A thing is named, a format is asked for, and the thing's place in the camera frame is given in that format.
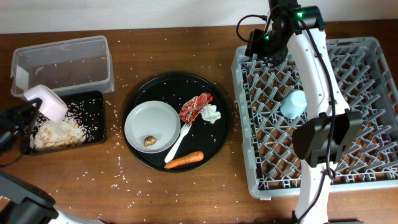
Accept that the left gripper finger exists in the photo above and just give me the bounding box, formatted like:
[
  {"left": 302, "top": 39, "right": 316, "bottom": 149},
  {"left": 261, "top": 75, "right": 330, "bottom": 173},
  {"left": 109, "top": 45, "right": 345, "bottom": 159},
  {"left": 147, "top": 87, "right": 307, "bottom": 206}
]
[
  {"left": 25, "top": 98, "right": 42, "bottom": 139},
  {"left": 7, "top": 101, "right": 39, "bottom": 117}
]

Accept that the pink bowl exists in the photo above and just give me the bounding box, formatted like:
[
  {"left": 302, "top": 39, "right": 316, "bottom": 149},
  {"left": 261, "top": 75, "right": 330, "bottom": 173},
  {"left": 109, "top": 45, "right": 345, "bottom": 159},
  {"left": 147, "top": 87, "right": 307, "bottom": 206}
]
[{"left": 23, "top": 85, "right": 68, "bottom": 123}]

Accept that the light blue cup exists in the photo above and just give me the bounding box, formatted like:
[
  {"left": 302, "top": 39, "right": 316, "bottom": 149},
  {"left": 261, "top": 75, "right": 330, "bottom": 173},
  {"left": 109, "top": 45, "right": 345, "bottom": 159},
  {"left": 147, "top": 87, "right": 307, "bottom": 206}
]
[{"left": 280, "top": 90, "right": 307, "bottom": 119}]

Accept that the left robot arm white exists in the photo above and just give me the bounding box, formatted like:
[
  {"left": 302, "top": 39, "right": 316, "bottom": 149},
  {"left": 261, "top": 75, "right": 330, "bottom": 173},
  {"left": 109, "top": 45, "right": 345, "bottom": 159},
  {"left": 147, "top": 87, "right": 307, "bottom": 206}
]
[{"left": 1, "top": 98, "right": 105, "bottom": 224}]

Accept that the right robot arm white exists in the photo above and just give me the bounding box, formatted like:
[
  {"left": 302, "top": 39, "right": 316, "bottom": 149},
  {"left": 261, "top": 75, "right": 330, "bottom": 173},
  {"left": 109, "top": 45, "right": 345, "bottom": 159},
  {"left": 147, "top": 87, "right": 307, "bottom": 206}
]
[{"left": 245, "top": 1, "right": 363, "bottom": 223}]

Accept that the grey dishwasher rack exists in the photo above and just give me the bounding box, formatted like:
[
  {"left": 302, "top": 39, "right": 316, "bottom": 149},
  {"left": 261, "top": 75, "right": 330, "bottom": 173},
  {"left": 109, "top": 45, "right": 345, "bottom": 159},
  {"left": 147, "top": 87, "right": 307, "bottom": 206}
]
[{"left": 231, "top": 37, "right": 397, "bottom": 200}]

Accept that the rice and food pile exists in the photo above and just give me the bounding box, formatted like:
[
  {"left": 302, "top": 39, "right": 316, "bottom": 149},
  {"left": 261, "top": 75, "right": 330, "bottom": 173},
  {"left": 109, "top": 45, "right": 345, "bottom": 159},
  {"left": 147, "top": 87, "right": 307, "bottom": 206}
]
[{"left": 30, "top": 118, "right": 87, "bottom": 151}]

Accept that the black rectangular tray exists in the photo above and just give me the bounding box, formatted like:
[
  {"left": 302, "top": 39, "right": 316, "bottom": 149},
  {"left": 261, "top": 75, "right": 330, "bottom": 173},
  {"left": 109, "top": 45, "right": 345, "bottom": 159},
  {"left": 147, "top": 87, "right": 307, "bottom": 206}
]
[{"left": 19, "top": 90, "right": 108, "bottom": 156}]

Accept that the clear plastic bin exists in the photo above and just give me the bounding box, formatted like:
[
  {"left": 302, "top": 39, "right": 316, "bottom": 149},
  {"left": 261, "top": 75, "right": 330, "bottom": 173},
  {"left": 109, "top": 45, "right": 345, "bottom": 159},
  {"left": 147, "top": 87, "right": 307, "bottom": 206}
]
[{"left": 11, "top": 35, "right": 114, "bottom": 98}]

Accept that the crumpled white napkin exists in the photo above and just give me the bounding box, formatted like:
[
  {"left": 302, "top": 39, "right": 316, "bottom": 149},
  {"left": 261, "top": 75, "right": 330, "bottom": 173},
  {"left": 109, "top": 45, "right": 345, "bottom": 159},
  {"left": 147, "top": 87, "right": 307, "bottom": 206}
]
[{"left": 200, "top": 104, "right": 221, "bottom": 124}]

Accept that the round black tray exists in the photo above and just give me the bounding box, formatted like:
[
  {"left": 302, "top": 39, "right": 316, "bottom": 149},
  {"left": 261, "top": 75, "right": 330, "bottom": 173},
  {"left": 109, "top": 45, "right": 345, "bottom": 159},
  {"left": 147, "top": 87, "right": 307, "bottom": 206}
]
[{"left": 123, "top": 72, "right": 231, "bottom": 172}]

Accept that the red snack wrapper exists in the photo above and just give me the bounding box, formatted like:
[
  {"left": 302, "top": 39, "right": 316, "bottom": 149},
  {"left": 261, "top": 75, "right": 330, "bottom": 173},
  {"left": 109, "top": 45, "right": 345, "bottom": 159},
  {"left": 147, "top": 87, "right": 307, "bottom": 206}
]
[{"left": 179, "top": 92, "right": 213, "bottom": 124}]

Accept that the grey plate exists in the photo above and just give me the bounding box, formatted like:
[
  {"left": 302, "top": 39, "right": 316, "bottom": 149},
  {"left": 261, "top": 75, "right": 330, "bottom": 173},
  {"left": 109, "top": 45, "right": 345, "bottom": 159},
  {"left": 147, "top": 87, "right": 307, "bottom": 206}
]
[{"left": 124, "top": 101, "right": 181, "bottom": 154}]

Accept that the brown food scrap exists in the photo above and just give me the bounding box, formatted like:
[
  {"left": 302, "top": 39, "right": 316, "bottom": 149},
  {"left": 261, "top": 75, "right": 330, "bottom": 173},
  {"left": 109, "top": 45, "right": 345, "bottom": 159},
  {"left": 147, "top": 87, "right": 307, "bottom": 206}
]
[{"left": 143, "top": 136, "right": 157, "bottom": 147}]

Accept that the white plastic fork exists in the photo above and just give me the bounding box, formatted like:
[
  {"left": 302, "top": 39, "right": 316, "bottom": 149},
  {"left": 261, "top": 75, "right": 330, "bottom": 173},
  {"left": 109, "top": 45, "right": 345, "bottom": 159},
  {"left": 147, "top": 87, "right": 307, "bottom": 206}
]
[{"left": 164, "top": 124, "right": 192, "bottom": 164}]

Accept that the orange carrot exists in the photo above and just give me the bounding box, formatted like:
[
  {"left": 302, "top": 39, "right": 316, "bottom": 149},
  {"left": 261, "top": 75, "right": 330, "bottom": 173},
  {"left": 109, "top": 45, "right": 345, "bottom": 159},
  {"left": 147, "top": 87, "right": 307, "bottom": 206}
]
[{"left": 164, "top": 151, "right": 204, "bottom": 169}]

